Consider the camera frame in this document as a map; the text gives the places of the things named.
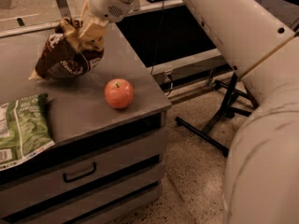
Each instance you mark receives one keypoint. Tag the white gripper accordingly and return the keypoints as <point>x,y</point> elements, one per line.
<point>104,4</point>

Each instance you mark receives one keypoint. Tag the brown chip bag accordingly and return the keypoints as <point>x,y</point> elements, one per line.
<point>65,56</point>

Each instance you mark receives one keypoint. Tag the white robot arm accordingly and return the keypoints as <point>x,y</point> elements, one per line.
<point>261,183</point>

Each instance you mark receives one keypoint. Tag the green jalapeno chip bag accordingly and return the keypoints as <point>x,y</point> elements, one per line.
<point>24,131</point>

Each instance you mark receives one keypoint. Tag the red apple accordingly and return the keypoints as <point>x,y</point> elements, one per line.
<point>119,93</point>

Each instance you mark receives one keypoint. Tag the grey drawer cabinet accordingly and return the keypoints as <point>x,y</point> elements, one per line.
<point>127,144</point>

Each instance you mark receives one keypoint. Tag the grey metal ledge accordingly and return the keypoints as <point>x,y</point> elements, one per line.
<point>187,66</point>

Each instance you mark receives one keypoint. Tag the black folding stand table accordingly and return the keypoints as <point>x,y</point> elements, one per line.
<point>225,111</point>

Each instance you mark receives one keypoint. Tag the grey metal window post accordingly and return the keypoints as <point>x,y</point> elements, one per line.
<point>63,8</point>

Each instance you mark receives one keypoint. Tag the black drawer handle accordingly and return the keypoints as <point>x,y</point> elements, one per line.
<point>73,177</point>

